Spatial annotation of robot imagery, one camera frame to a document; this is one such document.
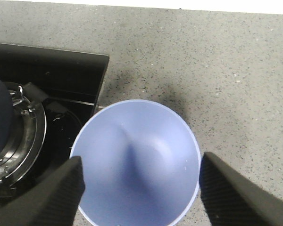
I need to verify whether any dark blue cooking pot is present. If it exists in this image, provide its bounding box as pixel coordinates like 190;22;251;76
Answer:
0;74;15;162

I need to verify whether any black glass gas stove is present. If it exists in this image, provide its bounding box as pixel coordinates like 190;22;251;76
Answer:
0;41;110;203

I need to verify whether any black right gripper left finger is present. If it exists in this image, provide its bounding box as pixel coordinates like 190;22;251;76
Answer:
0;156;85;226

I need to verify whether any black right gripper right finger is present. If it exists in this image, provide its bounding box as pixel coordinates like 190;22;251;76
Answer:
199;152;283;226

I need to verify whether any black pot support grate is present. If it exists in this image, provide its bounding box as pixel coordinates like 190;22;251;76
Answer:
0;82;68;187

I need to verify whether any light blue bowl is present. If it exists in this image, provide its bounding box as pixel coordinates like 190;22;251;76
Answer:
70;99;201;226

